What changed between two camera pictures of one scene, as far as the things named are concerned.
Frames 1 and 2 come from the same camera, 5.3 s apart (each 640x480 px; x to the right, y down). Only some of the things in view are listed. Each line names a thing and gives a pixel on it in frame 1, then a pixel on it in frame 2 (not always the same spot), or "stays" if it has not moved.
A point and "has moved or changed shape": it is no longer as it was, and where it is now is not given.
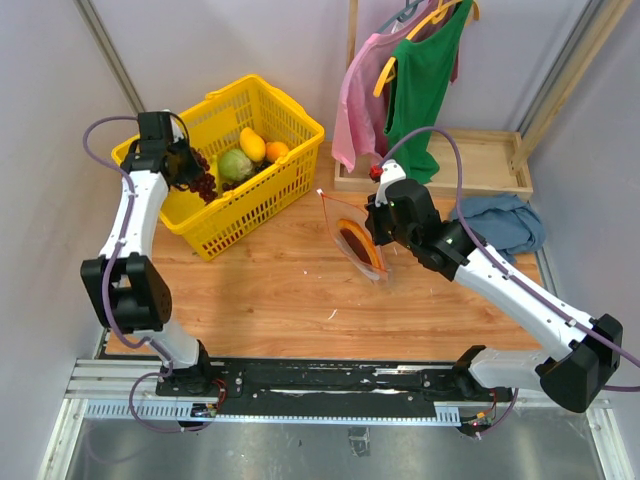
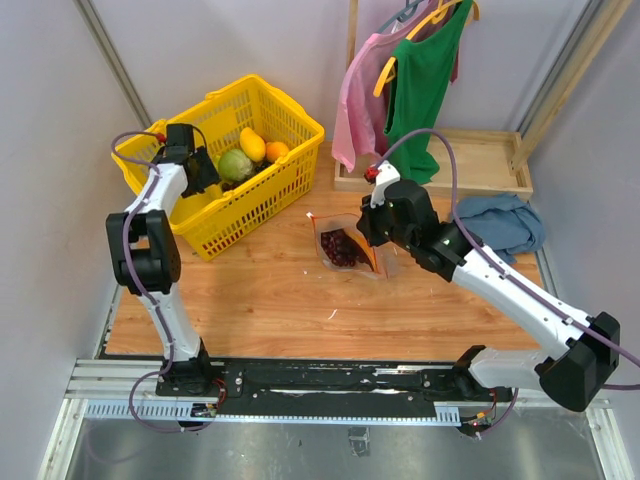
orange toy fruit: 275,150 stays
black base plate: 326,387 stays
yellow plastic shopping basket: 261,150 stays
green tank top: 420,77 stays
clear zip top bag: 354,239 has moved or changed shape
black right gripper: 375,211 stays
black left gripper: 194,169 -> 209,175
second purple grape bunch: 227,185 stays
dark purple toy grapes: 205,185 has moved or changed shape
